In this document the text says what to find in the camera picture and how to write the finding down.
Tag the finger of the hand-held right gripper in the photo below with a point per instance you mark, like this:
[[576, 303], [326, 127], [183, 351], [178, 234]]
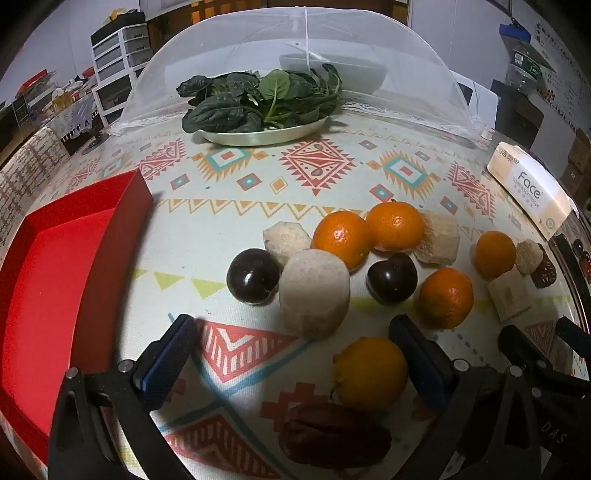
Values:
[[521, 348], [575, 334]]

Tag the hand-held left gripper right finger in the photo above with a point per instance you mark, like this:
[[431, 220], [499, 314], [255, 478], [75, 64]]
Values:
[[418, 362]]

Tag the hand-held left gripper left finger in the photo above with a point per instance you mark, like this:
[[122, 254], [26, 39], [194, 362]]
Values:
[[168, 360]]

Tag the large yellowish citrus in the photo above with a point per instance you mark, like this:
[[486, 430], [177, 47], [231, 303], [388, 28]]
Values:
[[369, 374]]

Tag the red date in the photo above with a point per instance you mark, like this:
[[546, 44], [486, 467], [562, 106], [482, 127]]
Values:
[[545, 272], [334, 438]]

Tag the red box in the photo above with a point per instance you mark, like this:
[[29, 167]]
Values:
[[46, 277]]

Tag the black object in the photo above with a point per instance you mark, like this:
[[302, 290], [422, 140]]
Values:
[[572, 258]]

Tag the dark plum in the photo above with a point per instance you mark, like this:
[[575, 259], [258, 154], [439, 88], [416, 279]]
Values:
[[253, 276], [391, 278]]

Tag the beige yam chunk behind tangerine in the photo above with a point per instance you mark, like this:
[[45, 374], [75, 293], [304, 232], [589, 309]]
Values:
[[438, 237]]

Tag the orange with black stem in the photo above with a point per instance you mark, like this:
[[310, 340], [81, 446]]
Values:
[[395, 226]]

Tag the tissue pack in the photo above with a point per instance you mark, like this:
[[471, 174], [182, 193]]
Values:
[[526, 184]]

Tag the dark brown cabinet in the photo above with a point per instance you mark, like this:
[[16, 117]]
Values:
[[517, 115]]

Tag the patterned fabric chair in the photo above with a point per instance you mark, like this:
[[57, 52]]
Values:
[[32, 166]]

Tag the metal plate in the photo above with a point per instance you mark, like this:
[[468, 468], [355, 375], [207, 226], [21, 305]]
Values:
[[258, 137]]

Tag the white appliance with dark window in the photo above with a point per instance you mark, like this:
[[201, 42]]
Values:
[[485, 97]]

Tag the plate of spinach leaves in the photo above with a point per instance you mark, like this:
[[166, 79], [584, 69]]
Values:
[[231, 110]]

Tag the clear container with green label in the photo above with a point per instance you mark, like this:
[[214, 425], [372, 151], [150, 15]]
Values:
[[521, 64]]

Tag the cluttered side table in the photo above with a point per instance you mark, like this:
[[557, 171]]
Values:
[[60, 106]]

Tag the white bowl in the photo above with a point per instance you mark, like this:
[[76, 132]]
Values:
[[351, 74]]

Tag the white mesh food cover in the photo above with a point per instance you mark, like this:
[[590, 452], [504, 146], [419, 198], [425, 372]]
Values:
[[184, 55]]

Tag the white plastic drawer unit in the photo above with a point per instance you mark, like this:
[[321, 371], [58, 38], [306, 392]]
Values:
[[115, 50]]

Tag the small yellow object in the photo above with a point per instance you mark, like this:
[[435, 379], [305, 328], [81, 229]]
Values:
[[113, 17]]

